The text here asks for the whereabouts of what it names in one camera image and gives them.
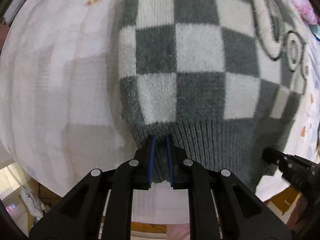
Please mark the person's right forearm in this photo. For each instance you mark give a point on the person's right forearm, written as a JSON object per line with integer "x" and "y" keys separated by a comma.
{"x": 300, "y": 217}

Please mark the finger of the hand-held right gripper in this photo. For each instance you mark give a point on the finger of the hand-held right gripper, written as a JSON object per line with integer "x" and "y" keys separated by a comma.
{"x": 275, "y": 157}

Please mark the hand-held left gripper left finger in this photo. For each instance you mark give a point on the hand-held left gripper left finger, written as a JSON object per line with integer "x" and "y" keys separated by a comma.
{"x": 150, "y": 170}

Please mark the grey white checkered cardigan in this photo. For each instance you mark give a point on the grey white checkered cardigan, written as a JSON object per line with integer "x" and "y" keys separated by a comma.
{"x": 195, "y": 55}

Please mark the person's pink jacket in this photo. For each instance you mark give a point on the person's pink jacket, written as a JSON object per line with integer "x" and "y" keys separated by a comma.
{"x": 177, "y": 232}

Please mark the white crumpled cloth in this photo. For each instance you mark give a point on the white crumpled cloth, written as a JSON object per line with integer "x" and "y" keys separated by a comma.
{"x": 31, "y": 202}

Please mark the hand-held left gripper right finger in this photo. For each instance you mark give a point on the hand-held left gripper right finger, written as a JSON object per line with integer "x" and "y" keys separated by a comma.
{"x": 172, "y": 170}

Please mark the bed with white printed sheet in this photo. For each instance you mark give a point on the bed with white printed sheet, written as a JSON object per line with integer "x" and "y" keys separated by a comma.
{"x": 50, "y": 80}

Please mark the purple floral quilt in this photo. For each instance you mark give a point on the purple floral quilt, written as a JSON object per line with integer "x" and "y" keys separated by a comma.
{"x": 302, "y": 2}

